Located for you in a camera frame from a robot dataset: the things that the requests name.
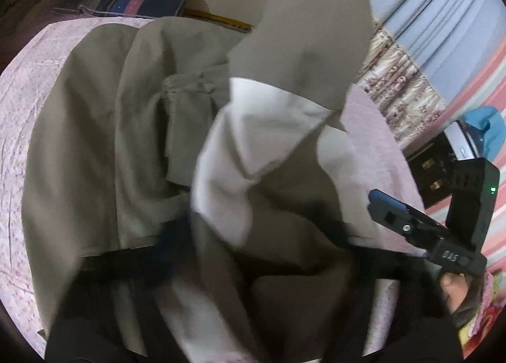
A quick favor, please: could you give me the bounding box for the dark wooden nightstand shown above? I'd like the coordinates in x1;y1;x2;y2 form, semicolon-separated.
407;132;456;209

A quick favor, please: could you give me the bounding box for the grey and white garment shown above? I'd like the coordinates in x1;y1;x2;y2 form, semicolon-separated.
22;0;380;362

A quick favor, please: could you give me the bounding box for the light blue curtain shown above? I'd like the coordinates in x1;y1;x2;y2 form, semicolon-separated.
371;0;505;102

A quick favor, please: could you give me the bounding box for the person's right hand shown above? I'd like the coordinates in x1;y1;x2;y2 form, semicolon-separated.
439;273;484;329

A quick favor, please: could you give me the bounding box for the blue cloth item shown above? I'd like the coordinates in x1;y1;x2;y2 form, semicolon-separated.
462;106;505;162

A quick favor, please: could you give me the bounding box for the floral beige curtain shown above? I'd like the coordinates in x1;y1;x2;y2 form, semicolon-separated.
355;19;447;149

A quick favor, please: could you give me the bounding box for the pink floral bed sheet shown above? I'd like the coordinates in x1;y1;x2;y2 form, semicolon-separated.
1;18;424;356

